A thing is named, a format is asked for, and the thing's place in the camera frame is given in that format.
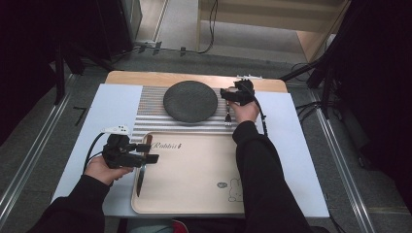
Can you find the beige tray with rabbit print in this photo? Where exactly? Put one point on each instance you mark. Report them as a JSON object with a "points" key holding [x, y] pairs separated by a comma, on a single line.
{"points": [[194, 174]]}

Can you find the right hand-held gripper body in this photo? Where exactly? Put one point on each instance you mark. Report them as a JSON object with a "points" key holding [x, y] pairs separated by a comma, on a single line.
{"points": [[246, 92]]}

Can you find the wooden table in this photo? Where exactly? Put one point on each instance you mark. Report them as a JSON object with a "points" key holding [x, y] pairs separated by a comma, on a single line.
{"points": [[136, 78]]}

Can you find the grey striped placemat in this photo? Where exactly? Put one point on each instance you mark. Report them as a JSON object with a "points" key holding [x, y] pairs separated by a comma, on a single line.
{"points": [[152, 110]]}

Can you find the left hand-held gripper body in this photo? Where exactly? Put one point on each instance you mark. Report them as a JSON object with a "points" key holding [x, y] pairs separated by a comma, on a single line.
{"points": [[118, 152]]}

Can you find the light wooden shelf unit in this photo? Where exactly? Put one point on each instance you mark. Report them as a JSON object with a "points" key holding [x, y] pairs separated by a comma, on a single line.
{"points": [[265, 19]]}

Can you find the person's right hand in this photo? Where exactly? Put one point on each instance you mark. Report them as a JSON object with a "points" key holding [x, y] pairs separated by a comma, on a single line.
{"points": [[244, 113]]}

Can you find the aluminium floor rail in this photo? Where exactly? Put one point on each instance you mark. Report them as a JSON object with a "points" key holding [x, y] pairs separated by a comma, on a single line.
{"points": [[343, 168], [32, 155]]}

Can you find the black metal stand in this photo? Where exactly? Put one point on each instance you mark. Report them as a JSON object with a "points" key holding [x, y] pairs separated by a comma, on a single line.
{"points": [[324, 84], [60, 74]]}

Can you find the white board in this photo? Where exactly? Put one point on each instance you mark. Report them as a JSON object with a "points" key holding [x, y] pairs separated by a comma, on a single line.
{"points": [[110, 106]]}

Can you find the dark grey round plate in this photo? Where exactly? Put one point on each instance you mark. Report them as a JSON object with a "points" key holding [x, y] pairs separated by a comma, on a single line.
{"points": [[190, 101]]}

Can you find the person's left hand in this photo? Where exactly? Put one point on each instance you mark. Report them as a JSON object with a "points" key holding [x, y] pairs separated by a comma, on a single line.
{"points": [[103, 171]]}

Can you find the dark cabinet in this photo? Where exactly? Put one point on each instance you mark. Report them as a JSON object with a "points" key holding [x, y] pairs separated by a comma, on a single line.
{"points": [[121, 26]]}

